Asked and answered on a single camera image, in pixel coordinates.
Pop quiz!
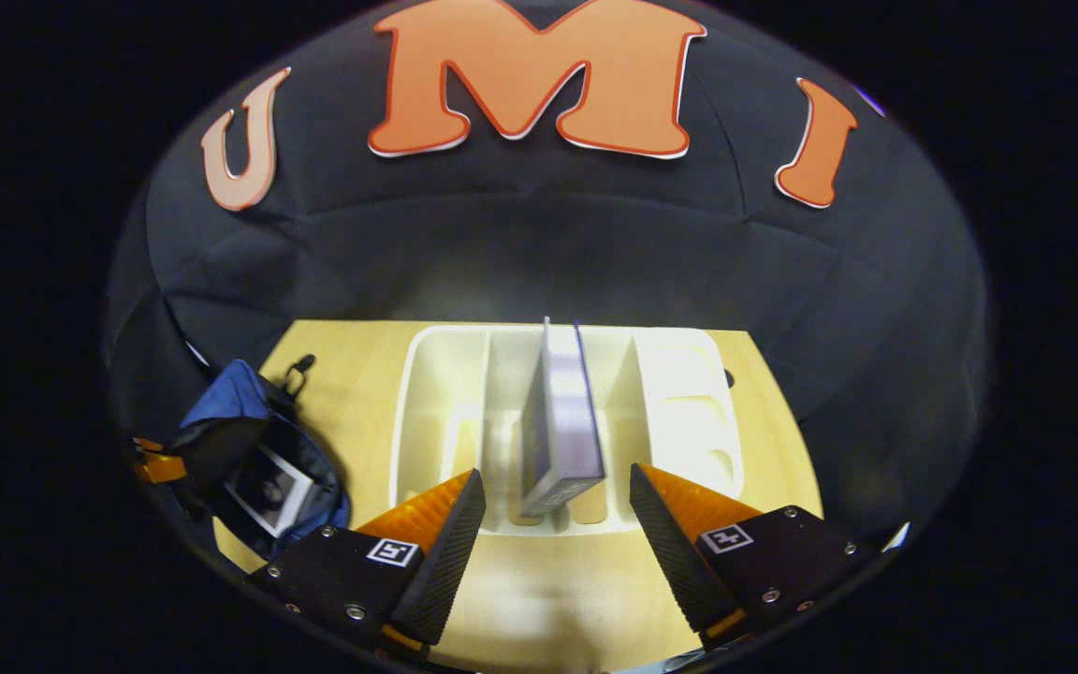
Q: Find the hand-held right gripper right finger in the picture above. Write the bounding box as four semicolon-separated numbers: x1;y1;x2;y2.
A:
629;462;880;652

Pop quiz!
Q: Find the black backdrop cloth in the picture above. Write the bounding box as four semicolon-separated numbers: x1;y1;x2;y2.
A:
104;0;989;553
105;201;222;441

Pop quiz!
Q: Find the book with white-bordered cover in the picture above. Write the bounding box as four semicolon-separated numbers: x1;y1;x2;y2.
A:
224;443;315;537

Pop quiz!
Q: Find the book with blue cover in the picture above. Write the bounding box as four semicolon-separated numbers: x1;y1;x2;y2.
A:
518;316;607;518

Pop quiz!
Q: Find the white plastic bookshelf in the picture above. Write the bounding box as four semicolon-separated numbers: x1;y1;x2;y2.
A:
389;323;746;537

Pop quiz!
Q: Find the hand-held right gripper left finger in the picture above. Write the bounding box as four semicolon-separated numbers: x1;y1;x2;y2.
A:
247;468;488;656

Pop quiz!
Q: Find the blue schoolbag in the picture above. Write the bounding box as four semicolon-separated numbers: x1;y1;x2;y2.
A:
169;359;353;563

